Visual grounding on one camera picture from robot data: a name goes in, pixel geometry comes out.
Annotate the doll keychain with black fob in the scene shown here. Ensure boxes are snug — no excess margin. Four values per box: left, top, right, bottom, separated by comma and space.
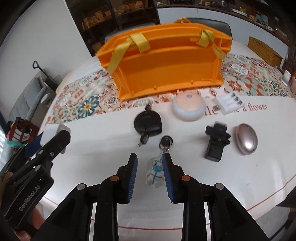
145, 136, 173, 188

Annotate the white cup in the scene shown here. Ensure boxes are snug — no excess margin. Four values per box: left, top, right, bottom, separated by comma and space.
281, 70, 291, 86

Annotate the black phone holder clip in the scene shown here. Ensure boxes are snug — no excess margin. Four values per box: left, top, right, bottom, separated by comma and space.
205, 121, 231, 162

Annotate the grey sofa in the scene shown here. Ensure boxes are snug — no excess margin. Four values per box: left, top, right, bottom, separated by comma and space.
9, 77, 47, 121

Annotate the white battery charger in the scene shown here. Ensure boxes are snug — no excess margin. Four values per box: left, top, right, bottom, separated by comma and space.
213, 92, 244, 115

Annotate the wicker basket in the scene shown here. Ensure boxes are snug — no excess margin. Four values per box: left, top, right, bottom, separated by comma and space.
248, 37, 282, 67

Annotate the black retractable cable reel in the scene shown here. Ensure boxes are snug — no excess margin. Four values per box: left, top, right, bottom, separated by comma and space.
133, 103, 163, 147

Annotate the orange storage box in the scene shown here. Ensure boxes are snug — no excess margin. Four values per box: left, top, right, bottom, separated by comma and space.
96, 18, 232, 100

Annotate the dark chair right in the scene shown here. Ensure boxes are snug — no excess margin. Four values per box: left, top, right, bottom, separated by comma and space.
187, 18, 232, 37

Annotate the patterned tile table runner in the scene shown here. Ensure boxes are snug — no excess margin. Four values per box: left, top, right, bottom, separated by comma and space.
46, 53, 293, 123

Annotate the left hand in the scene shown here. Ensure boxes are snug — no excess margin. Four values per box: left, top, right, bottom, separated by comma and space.
14, 208, 45, 240

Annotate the pink round night light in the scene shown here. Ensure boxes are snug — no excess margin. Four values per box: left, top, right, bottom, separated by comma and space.
172, 92, 206, 121

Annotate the dark wooden shelf unit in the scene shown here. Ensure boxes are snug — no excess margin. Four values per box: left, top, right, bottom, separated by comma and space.
65, 0, 160, 56

